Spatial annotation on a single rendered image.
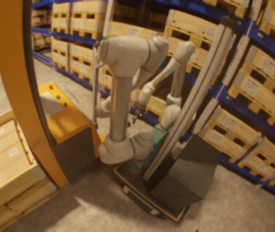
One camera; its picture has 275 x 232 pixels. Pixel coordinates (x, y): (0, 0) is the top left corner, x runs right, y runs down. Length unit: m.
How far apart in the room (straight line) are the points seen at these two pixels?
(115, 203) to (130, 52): 1.52
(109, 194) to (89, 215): 0.35
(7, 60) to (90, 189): 1.50
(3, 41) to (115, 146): 0.78
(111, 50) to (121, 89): 0.19
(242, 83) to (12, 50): 1.94
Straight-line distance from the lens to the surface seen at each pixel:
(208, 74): 0.67
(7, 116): 1.69
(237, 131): 2.04
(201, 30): 1.67
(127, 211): 1.67
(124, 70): 0.56
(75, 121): 1.07
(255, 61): 1.73
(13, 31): 0.68
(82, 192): 1.71
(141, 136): 0.87
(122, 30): 2.07
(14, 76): 0.72
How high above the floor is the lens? 1.64
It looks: 40 degrees down
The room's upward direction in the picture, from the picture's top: 16 degrees clockwise
